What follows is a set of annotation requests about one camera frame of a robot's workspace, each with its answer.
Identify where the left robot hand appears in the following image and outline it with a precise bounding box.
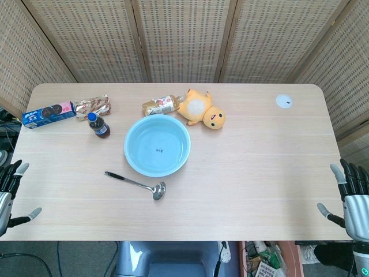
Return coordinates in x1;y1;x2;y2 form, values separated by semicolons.
0;159;43;238

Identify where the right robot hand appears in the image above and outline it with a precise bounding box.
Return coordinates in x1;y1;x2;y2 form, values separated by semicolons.
317;158;369;244

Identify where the steel ladle with black handle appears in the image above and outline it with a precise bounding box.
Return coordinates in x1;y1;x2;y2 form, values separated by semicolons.
104;171;167;201

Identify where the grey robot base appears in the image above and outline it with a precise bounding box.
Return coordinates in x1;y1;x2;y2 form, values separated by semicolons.
114;241;240;277

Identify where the light blue plastic bowl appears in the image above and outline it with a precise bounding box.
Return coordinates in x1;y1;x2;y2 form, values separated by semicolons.
123;114;191;178

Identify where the blue oreo cookie box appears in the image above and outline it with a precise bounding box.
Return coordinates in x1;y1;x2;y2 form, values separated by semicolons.
22;100;76;130

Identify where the brown box of clutter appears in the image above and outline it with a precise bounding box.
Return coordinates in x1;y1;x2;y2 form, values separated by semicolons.
238;241;305;277

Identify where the cola bottle with blue cap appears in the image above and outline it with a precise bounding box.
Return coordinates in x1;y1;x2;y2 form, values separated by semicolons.
86;112;111;139

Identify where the gold foil snack pack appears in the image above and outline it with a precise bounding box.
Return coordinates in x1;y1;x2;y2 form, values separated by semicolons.
74;93;112;122

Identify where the white handheld device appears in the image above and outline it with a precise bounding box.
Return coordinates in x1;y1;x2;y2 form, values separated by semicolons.
219;241;232;264

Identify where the yellow plush duck toy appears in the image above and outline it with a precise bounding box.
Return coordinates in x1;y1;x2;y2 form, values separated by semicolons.
176;88;227;130

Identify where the clear tea drink bottle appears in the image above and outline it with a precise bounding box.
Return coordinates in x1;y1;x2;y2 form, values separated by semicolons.
141;95;185;117

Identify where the woven folding screen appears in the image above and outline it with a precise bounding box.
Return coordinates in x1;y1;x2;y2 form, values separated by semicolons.
0;0;369;162

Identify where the black cable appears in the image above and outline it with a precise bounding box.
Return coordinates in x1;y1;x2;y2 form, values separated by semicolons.
0;241;63;277

